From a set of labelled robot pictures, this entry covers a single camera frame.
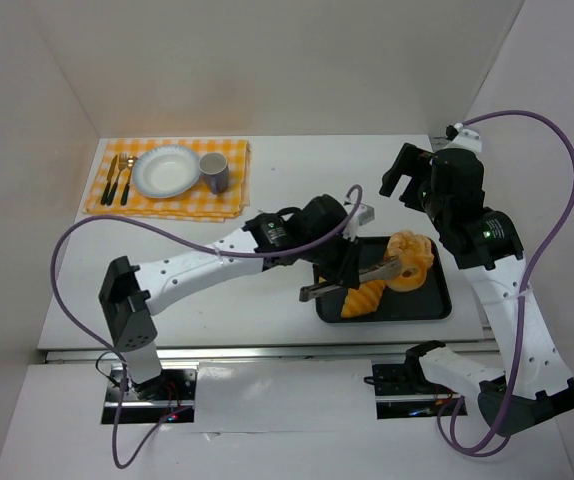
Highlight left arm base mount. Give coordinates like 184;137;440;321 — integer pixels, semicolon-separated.
119;368;197;424

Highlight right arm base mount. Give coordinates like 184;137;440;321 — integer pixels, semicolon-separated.
363;364;459;420

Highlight purple mug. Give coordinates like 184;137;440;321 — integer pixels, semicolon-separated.
199;152;230;195

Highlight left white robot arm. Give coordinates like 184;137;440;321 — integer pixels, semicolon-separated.
99;194;375;400

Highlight metal tongs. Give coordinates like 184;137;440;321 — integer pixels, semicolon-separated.
299;256;402;302

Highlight aluminium rail front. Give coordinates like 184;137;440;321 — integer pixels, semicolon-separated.
44;341;498;365

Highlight knife with dark handle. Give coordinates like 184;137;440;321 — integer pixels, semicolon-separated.
100;155;118;205

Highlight purple cable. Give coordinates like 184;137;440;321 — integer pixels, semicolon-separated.
49;184;364;470
436;108;574;459

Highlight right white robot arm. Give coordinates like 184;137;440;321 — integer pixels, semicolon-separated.
380;143;574;438

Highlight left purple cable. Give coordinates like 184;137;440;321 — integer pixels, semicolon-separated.
49;184;364;470

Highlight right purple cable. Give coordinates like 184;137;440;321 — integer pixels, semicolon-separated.
436;108;574;459

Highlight ring donut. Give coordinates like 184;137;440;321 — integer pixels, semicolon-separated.
386;266;427;292

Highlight croissant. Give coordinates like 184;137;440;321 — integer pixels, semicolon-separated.
341;280;386;319

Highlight sugared round pastry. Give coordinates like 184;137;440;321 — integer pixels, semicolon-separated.
384;230;434;271

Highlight black tray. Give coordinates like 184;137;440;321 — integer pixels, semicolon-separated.
315;241;452;324

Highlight white paper plate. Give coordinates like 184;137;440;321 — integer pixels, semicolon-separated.
132;145;201;199

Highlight yellow checkered cloth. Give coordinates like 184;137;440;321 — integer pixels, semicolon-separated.
82;138;252;221

